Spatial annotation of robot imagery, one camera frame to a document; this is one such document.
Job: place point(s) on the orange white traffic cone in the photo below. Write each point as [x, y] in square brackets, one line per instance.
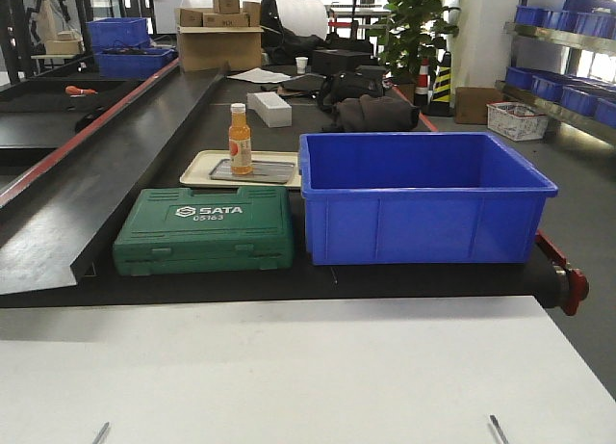
[422, 85]

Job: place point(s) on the green black screwdriver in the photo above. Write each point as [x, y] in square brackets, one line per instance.
[98, 439]
[496, 425]

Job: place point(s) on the beige plastic tray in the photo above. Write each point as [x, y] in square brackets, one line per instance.
[197, 173]

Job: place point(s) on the yellow black traffic cone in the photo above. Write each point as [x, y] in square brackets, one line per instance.
[439, 105]

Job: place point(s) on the blue bin on left conveyor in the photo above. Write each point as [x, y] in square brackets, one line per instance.
[136, 65]

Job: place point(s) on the small grey metal tray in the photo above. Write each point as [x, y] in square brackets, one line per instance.
[269, 172]

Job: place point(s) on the white foam block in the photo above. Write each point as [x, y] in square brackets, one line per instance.
[274, 111]

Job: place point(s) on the green SATA tool case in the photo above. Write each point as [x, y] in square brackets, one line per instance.
[182, 231]

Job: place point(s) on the white red basket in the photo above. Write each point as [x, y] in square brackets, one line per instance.
[516, 121]

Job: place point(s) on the brown cardboard box on floor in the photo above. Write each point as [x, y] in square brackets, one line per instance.
[471, 104]

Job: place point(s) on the white paper cup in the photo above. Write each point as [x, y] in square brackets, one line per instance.
[301, 64]

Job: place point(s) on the red conveyor end bracket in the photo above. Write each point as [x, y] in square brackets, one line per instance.
[574, 284]

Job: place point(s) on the large cardboard box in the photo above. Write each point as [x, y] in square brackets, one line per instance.
[202, 48]

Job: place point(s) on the green potted plant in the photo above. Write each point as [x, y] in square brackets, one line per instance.
[412, 30]

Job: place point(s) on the orange juice bottle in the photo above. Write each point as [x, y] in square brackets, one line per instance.
[239, 139]

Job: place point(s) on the large blue plastic bin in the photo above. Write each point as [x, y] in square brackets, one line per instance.
[418, 197]

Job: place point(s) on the dark grey cloth bundle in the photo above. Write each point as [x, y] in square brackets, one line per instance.
[373, 114]

